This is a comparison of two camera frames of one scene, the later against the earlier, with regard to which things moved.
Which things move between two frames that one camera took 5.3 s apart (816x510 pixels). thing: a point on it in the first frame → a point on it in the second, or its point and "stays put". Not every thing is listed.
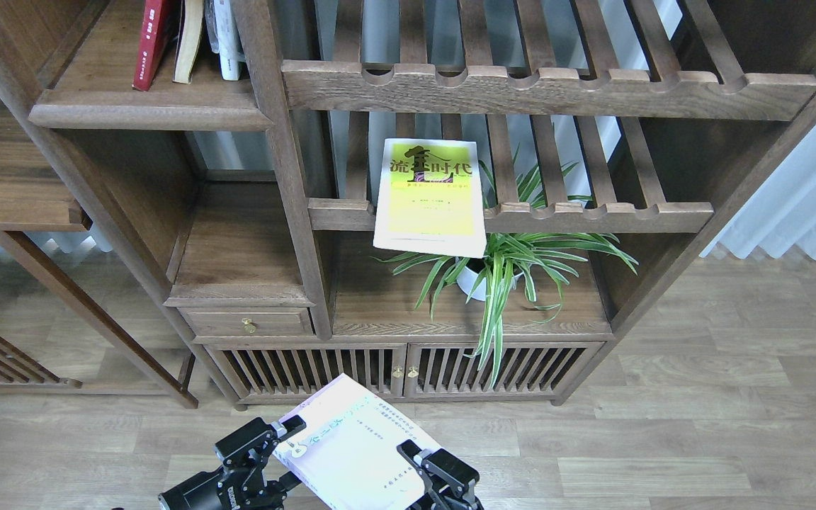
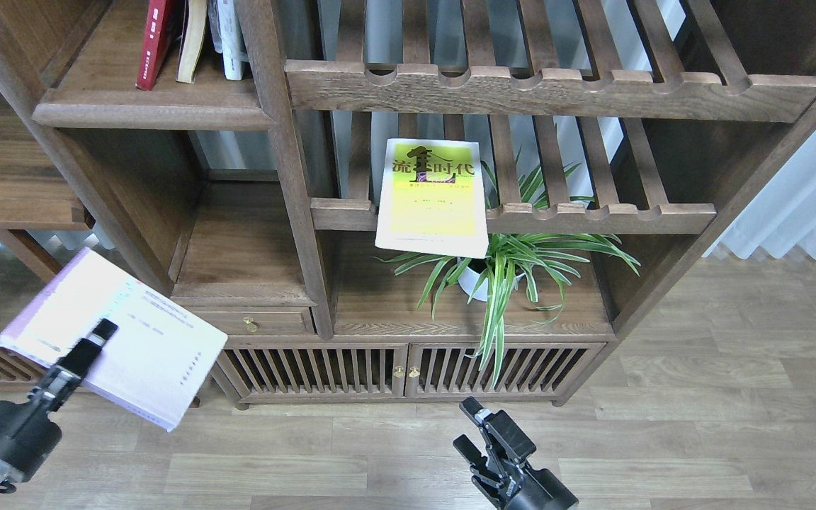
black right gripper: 445,469 → 512,484
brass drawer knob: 248,326 stays put
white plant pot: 468,277 stays put
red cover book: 157,21 stays put
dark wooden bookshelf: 444,199 stays put
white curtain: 813,200 stays put
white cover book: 358,453 → 152,365
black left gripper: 239,484 → 8,442
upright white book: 231,47 stays put
